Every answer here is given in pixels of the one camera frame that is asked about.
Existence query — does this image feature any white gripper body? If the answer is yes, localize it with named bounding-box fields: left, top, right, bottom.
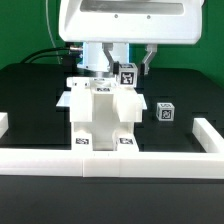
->
left=59, top=0, right=203, bottom=44

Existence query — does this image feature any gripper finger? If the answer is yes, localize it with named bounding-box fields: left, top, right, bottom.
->
left=139, top=44, right=157, bottom=75
left=102, top=43, right=119, bottom=75

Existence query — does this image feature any white chair seat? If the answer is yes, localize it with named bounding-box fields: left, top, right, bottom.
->
left=70, top=93, right=136, bottom=151

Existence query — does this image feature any white chair back frame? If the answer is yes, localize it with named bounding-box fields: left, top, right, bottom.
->
left=66, top=77, right=143, bottom=122

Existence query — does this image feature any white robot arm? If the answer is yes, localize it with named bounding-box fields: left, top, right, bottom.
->
left=59, top=0, right=204, bottom=73

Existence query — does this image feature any white marker sheet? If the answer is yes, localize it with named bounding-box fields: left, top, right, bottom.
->
left=56, top=91, right=147, bottom=110

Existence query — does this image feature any white part at left edge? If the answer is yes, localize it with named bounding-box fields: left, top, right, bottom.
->
left=0, top=112, right=8, bottom=138

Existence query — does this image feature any white U-shaped fence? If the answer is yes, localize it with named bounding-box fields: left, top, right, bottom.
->
left=0, top=118, right=224, bottom=179

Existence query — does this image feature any thin white cable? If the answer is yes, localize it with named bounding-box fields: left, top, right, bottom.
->
left=45, top=0, right=63, bottom=64

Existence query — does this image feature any black cable bundle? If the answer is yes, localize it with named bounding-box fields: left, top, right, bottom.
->
left=20, top=41, right=84, bottom=65

